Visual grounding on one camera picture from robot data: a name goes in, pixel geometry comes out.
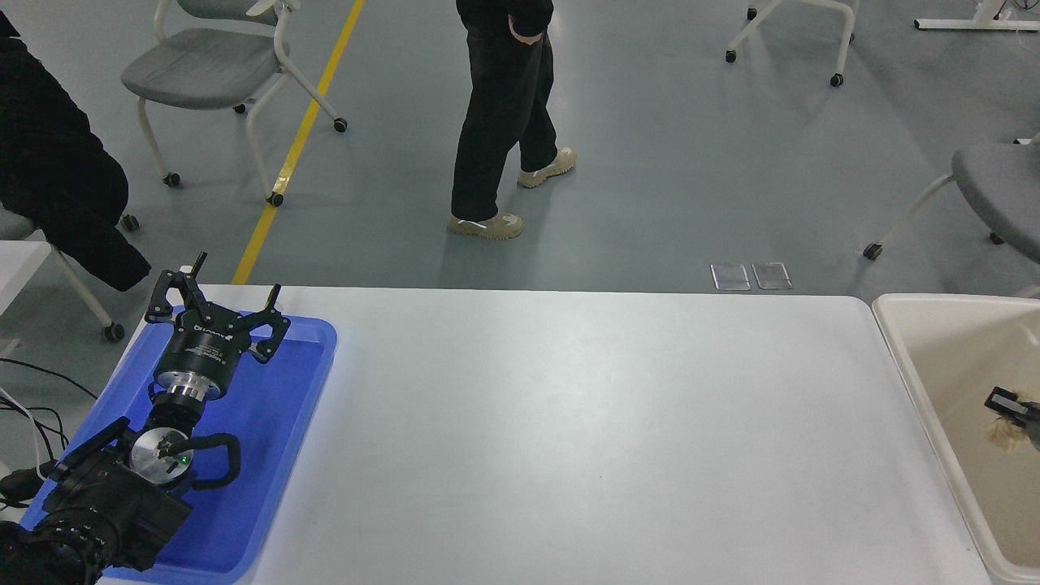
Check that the blue plastic tray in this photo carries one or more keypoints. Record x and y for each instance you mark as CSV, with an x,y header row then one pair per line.
x,y
268,439

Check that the clear floor plate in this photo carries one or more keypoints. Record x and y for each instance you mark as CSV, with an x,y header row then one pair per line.
x,y
730,276
770,275

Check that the standing person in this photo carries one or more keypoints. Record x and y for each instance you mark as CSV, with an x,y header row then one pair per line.
x,y
500,114

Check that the large pale bin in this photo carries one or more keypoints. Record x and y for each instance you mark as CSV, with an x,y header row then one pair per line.
x,y
959,406

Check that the seated person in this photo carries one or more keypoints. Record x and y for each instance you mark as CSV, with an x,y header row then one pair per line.
x,y
49,162

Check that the seated person's chair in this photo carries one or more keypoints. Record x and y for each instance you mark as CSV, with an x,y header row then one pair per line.
x,y
77,288

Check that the grey seat white frame chair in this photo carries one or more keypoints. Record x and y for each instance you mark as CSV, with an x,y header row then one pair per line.
x,y
195,69

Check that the white table base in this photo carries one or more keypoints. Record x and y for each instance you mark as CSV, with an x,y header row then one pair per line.
x,y
967,23

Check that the tan paper ball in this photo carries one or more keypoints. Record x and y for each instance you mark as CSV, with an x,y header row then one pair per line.
x,y
1006,435

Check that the grey seat white leg chair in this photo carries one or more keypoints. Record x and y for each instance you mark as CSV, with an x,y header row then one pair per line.
x,y
999,191

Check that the white chair legs with casters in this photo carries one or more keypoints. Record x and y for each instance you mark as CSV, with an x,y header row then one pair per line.
x,y
841,45

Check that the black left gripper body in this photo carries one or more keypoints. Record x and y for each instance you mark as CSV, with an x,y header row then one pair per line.
x,y
203,349

